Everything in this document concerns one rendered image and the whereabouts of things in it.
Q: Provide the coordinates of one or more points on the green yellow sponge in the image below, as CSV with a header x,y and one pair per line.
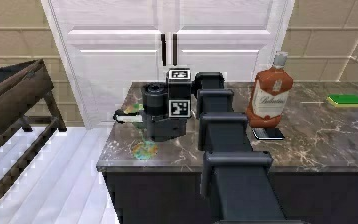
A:
x,y
346,100

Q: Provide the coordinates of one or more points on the dark marble top counter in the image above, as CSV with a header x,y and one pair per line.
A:
x,y
287,150

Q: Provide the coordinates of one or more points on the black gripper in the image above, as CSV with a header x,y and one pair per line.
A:
x,y
158,110

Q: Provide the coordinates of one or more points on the dark brown wooden table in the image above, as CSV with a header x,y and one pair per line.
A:
x,y
17,110

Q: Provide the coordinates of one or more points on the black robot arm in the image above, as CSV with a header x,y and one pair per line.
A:
x,y
232,143

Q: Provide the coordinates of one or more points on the amber whisky bottle white label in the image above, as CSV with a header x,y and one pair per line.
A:
x,y
269,95

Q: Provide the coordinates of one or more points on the colorful martini glass with olive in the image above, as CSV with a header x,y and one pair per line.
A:
x,y
143,146

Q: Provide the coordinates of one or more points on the black smartphone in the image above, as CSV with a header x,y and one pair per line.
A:
x,y
267,133

